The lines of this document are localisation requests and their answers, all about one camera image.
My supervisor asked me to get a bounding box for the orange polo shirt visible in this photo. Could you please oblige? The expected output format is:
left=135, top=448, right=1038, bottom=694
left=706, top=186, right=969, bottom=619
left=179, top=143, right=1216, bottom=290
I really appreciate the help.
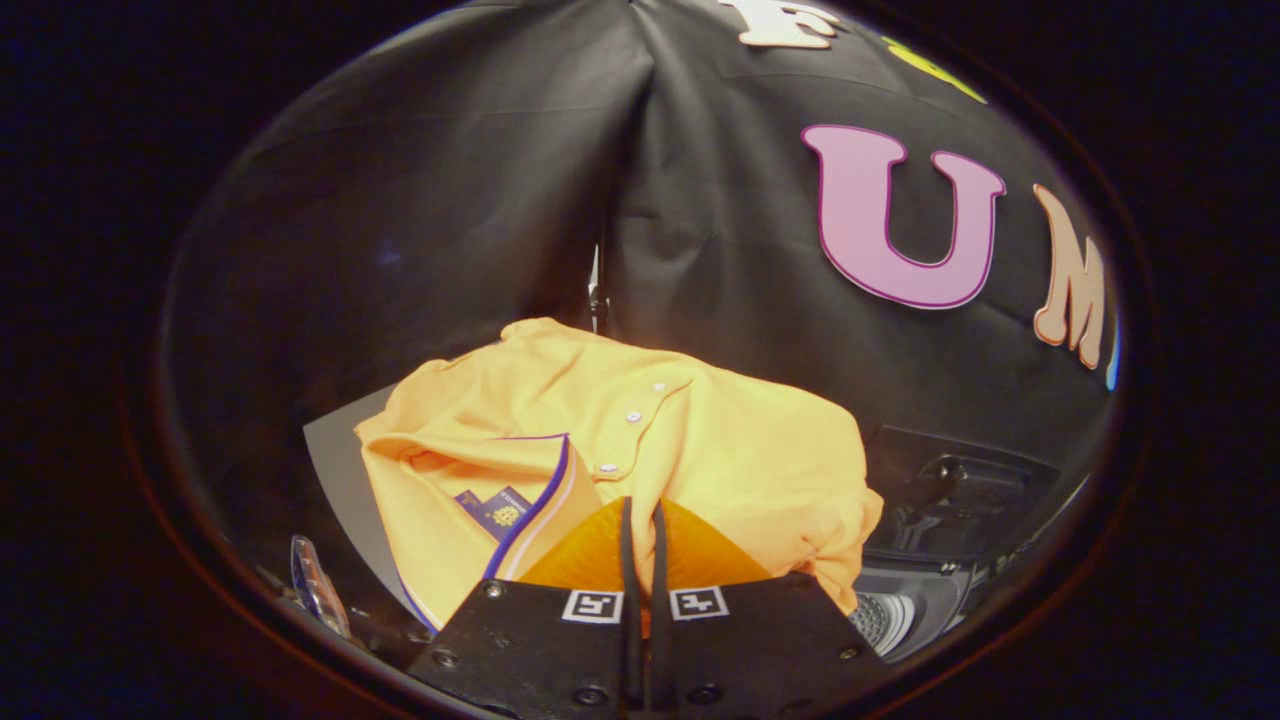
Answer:
left=355, top=318, right=886, bottom=636

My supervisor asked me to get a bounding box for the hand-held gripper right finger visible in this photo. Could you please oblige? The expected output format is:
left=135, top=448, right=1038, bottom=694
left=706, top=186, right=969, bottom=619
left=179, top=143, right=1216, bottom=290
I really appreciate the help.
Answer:
left=645, top=497, right=891, bottom=716

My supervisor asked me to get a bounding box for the backdrop support stand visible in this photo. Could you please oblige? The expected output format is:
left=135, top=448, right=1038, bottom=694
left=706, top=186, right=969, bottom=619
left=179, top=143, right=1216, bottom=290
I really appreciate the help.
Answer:
left=585, top=245, right=613, bottom=336

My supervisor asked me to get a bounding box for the grey cabinet with white door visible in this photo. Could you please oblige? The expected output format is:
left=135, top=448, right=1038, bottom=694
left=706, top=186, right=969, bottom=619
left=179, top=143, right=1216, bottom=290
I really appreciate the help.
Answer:
left=303, top=385, right=441, bottom=626

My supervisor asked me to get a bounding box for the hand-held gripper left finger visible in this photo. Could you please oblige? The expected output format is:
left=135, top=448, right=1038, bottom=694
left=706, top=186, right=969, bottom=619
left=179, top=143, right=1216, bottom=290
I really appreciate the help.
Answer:
left=405, top=497, right=646, bottom=716

